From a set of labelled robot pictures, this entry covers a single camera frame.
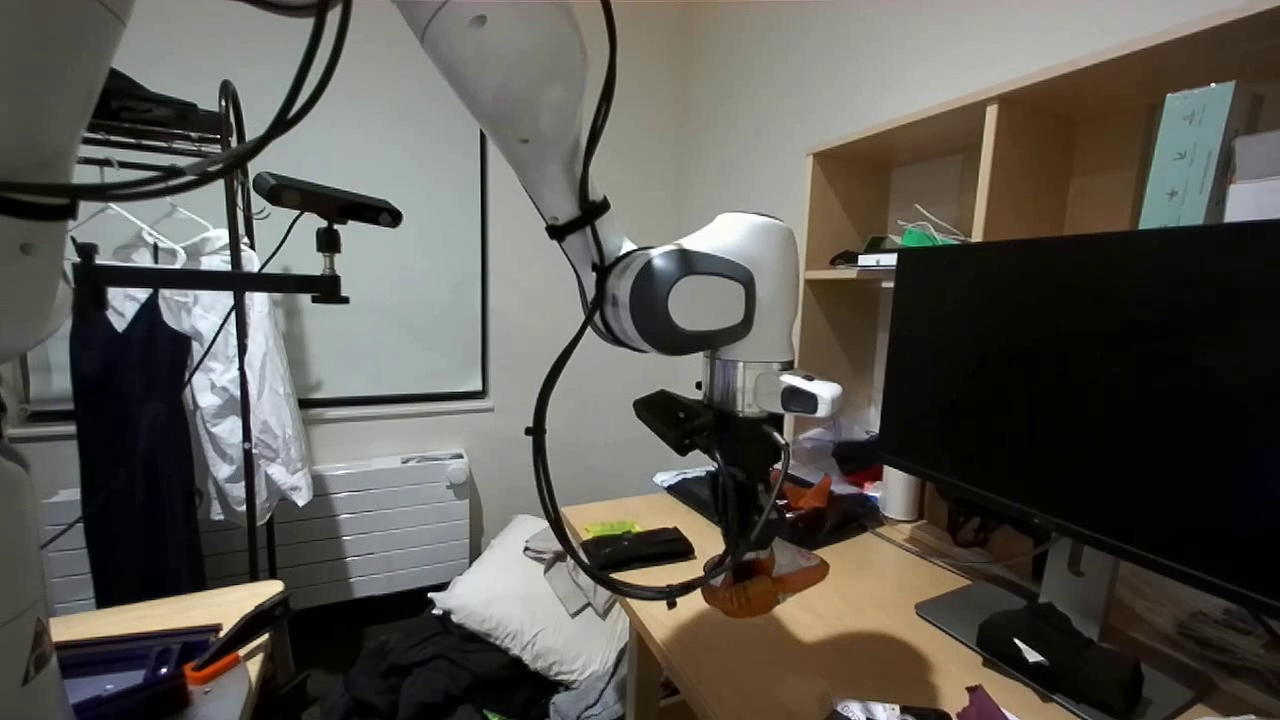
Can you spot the purple plastic tray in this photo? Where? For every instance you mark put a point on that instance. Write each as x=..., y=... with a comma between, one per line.
x=126, y=675

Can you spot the white box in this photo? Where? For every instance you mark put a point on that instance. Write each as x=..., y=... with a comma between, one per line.
x=1254, y=173

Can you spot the teal flat box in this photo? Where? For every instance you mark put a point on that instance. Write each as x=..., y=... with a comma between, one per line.
x=1184, y=152

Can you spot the black bag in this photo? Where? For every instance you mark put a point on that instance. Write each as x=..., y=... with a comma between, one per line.
x=162, y=107

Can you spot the navy dress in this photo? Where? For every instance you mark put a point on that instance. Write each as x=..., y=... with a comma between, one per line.
x=134, y=454

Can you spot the black clothes pile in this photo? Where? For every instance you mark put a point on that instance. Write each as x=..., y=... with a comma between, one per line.
x=425, y=675

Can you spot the green shelf item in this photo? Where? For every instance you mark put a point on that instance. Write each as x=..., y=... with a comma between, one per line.
x=924, y=235

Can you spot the black tray with objects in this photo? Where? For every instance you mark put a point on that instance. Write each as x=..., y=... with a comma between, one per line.
x=835, y=520

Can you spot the white pillow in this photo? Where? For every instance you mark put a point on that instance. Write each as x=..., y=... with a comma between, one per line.
x=523, y=613

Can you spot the small wooden side table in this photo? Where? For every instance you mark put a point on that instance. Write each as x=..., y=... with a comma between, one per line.
x=162, y=613

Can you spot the silver can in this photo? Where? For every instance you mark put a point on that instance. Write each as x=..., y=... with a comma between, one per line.
x=876, y=261

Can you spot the black stereo camera bar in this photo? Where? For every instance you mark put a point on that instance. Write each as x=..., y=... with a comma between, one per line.
x=326, y=201

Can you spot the orange plastic wrapper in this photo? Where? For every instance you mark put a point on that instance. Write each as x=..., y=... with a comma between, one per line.
x=805, y=498

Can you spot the white paper sheets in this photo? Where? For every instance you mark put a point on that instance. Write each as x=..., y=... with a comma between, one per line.
x=864, y=708

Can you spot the black folded cloth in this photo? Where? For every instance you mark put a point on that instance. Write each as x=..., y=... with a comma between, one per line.
x=1060, y=652

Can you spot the white shirt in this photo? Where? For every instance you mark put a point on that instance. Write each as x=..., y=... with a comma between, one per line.
x=246, y=402

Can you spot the black computer monitor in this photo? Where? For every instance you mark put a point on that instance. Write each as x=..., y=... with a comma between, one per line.
x=1082, y=385

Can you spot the black metal clothes rack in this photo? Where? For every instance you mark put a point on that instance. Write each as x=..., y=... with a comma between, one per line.
x=246, y=402

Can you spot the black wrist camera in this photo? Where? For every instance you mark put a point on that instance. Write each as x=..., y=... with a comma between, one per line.
x=674, y=421

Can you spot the grey cloth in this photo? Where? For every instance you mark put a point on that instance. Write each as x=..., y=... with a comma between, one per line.
x=574, y=572

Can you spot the green flat item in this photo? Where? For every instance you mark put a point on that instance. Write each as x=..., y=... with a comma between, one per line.
x=614, y=528

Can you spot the grey monitor stand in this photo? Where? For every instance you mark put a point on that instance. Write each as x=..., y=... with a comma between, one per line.
x=1082, y=587

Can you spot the wooden shelf unit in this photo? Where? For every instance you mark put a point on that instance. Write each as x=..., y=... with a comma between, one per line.
x=854, y=185

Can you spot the white clothes hanger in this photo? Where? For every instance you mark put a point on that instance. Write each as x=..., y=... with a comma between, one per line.
x=187, y=227
x=126, y=220

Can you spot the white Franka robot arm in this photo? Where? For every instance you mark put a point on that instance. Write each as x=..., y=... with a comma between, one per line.
x=504, y=65

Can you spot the wooden desk drawer cabinet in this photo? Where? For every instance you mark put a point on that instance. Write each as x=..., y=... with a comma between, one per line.
x=655, y=682

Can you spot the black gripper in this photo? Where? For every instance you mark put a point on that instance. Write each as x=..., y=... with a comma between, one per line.
x=747, y=460

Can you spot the white wall radiator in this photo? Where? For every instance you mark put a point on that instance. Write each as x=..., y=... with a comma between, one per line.
x=375, y=527

